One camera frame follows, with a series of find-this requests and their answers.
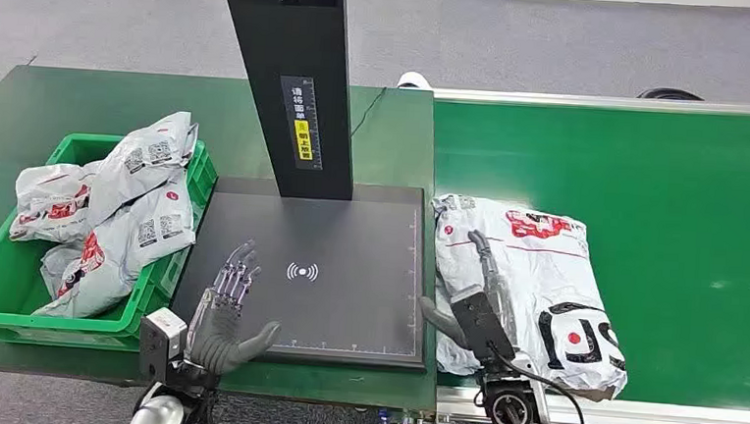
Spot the aluminium conveyor frame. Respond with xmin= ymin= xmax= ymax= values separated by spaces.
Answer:
xmin=412 ymin=84 xmax=750 ymax=424

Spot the black and yellow column label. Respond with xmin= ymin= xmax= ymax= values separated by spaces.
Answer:
xmin=275 ymin=74 xmax=328 ymax=172

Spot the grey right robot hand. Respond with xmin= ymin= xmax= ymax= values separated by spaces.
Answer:
xmin=415 ymin=226 xmax=527 ymax=354

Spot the black inbound scanner machine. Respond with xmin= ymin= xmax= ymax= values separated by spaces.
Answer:
xmin=167 ymin=0 xmax=448 ymax=371

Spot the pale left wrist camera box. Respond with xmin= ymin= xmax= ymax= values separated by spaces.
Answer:
xmin=136 ymin=307 xmax=190 ymax=384

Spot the black round object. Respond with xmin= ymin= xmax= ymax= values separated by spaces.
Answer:
xmin=636 ymin=85 xmax=706 ymax=103

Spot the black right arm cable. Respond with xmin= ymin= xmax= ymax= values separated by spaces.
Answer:
xmin=484 ymin=344 xmax=594 ymax=424

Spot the grey package with red print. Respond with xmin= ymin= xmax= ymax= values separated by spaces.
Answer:
xmin=32 ymin=163 xmax=201 ymax=328
xmin=7 ymin=155 xmax=103 ymax=247

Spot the thin black machine cable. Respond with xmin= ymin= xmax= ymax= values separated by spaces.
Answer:
xmin=350 ymin=84 xmax=389 ymax=140

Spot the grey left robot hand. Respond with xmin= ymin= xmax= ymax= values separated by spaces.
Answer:
xmin=184 ymin=237 xmax=289 ymax=381

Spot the grey package with QR codes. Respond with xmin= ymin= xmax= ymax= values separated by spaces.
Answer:
xmin=86 ymin=106 xmax=200 ymax=234

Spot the white round object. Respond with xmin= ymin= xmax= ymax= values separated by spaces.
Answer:
xmin=397 ymin=70 xmax=435 ymax=91

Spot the white package with black logo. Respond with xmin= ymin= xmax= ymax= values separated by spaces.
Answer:
xmin=420 ymin=192 xmax=639 ymax=404

